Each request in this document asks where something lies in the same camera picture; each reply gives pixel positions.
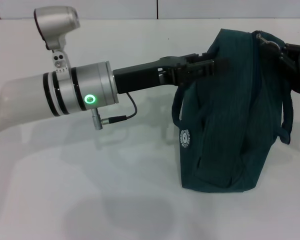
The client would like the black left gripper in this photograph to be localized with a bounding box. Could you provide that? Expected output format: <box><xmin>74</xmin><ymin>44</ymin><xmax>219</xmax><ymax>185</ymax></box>
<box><xmin>113</xmin><ymin>52</ymin><xmax>231</xmax><ymax>96</ymax></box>

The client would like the dark teal insulated lunch bag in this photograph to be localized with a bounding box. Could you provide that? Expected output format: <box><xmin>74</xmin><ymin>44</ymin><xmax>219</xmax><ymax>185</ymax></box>
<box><xmin>170</xmin><ymin>27</ymin><xmax>295</xmax><ymax>194</ymax></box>

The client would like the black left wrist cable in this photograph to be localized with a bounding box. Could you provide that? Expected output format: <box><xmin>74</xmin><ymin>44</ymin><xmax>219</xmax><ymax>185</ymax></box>
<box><xmin>90</xmin><ymin>91</ymin><xmax>138</xmax><ymax>125</ymax></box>

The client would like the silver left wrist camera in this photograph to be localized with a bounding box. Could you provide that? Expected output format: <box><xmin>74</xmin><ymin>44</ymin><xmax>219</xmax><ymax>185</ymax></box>
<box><xmin>33</xmin><ymin>5</ymin><xmax>81</xmax><ymax>75</ymax></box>

